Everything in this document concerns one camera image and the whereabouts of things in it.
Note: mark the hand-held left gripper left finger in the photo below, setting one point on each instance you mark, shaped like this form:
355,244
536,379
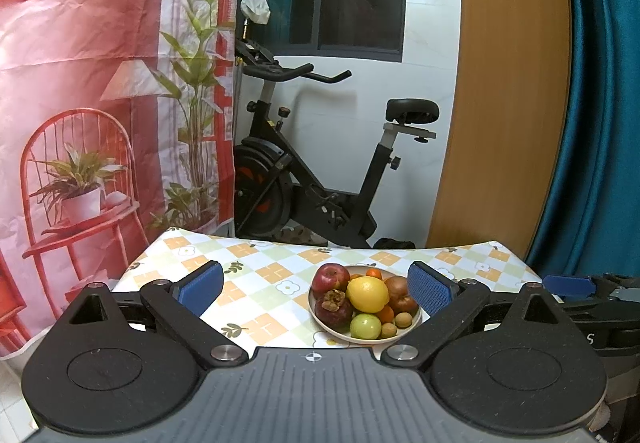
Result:
202,285

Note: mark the teal curtain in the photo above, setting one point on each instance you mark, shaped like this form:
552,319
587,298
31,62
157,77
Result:
605,98

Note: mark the brown sandals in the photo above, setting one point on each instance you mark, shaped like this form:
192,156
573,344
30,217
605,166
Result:
302,236

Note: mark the green round fruit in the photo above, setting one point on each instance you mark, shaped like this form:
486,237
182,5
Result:
366,327

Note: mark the beige plate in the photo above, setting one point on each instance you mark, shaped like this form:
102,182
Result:
330,334

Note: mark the purple mangosteen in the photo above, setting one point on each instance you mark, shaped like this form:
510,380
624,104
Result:
334,310

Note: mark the wooden door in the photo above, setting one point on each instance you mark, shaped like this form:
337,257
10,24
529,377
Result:
505,88

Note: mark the white plastic cover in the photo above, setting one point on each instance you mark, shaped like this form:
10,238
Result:
255,8

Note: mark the dark red apple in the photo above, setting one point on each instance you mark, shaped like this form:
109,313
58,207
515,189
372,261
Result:
329,278

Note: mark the black exercise bike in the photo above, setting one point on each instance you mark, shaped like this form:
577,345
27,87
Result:
310,183

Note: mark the yellow lemon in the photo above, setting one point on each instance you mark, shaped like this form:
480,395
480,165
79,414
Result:
367,294

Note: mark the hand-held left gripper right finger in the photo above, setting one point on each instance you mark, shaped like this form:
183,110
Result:
430,288

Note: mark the black bag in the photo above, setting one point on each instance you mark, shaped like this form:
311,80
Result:
394,243

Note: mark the brown longan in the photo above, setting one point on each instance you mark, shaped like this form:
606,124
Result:
389,330
404,320

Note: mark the printed red wall cloth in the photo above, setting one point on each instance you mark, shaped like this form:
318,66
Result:
90,98

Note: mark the orange tangerine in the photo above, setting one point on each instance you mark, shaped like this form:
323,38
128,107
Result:
374,274
386,314

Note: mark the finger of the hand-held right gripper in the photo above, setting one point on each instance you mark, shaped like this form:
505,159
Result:
570,287
600,312

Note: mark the large light red apple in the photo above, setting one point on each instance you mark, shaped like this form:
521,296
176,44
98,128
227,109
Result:
402,295

